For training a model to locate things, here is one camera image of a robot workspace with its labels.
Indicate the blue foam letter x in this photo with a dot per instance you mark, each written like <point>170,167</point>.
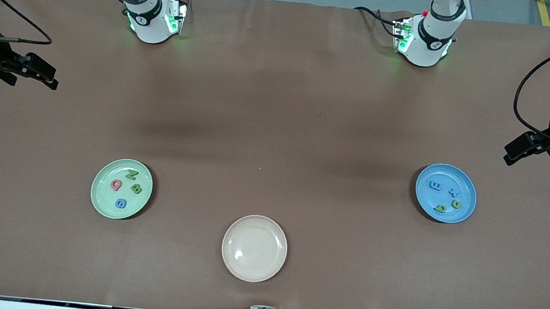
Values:
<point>454,193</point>

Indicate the yellow-green small foam letter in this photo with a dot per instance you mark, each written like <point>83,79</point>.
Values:
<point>456,204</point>

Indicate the blue foam letter m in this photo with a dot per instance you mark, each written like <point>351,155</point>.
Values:
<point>436,185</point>

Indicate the green foam letter with hole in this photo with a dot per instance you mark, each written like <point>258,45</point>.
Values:
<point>444,207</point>

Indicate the red foam letter Q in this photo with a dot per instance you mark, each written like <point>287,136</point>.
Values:
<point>113,185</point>

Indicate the green foam letter N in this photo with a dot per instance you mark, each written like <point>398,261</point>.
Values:
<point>132,175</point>

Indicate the green foam letter B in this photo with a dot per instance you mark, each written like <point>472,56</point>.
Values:
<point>135,189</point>

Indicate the blue foam letter G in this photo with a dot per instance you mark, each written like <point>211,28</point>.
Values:
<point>118,204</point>

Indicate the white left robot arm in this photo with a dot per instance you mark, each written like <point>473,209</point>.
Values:
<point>432,43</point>

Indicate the blue plate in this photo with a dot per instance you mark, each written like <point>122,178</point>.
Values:
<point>446,181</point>

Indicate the green plate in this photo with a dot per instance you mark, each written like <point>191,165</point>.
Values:
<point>104,198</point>

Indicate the brown table cover mat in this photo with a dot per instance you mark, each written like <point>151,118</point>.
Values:
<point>293,277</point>

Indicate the beige plate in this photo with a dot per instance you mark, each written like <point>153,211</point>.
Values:
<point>254,248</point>

